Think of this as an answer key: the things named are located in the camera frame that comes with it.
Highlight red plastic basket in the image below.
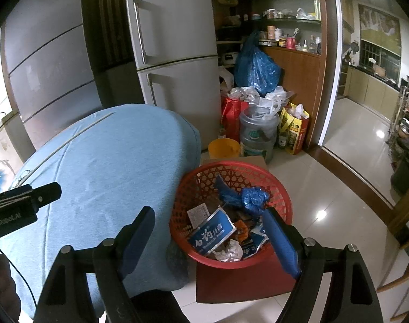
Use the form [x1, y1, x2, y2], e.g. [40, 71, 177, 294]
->
[169, 161, 292, 270]

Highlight yellow shopping bag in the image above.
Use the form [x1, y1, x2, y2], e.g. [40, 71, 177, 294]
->
[278, 103, 311, 156]

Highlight white plastic bags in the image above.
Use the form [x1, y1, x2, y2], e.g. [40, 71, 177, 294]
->
[229, 86, 287, 117]

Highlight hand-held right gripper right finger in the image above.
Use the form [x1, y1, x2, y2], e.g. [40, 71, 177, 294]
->
[261, 207, 385, 323]

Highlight wooden shelf cabinet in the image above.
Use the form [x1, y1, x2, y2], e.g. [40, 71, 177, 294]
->
[209, 0, 326, 149]

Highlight white tissue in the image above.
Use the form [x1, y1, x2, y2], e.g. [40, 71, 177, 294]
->
[211, 239, 243, 262]

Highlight blue toothpaste box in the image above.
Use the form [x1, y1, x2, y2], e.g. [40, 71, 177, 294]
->
[187, 207, 237, 255]

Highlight red gift bag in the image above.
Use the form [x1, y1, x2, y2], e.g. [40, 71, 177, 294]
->
[221, 96, 250, 142]

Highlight wooden chair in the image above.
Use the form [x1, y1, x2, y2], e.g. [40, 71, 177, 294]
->
[376, 239, 409, 323]

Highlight white medicine box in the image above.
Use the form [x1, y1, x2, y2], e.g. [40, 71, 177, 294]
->
[187, 203, 211, 231]

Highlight blue tablecloth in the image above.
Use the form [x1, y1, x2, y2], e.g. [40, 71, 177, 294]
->
[0, 104, 202, 320]

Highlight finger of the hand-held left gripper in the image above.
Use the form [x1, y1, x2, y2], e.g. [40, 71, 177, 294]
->
[30, 182, 62, 206]

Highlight black cable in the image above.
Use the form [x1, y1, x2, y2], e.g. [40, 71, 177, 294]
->
[0, 248, 37, 312]

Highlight kitchen counter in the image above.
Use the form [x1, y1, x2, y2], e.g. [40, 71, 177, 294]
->
[337, 63, 402, 115]

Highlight metal storage rack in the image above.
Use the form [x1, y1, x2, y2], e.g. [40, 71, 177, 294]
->
[389, 74, 409, 196]

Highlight large blue plastic bag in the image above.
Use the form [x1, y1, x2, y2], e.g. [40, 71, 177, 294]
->
[234, 30, 282, 96]

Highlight silver refrigerator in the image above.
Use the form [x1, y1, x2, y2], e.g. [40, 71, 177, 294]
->
[124, 0, 222, 153]

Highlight orange wrapper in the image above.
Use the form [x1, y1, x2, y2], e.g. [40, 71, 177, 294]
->
[233, 220, 251, 243]

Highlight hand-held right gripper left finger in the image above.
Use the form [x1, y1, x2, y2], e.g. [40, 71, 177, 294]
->
[33, 206, 156, 323]

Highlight clear water jug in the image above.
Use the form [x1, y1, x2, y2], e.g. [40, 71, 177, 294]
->
[240, 106, 279, 164]

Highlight yellow plastic bucket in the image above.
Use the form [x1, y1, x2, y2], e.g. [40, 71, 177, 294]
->
[208, 138, 241, 159]

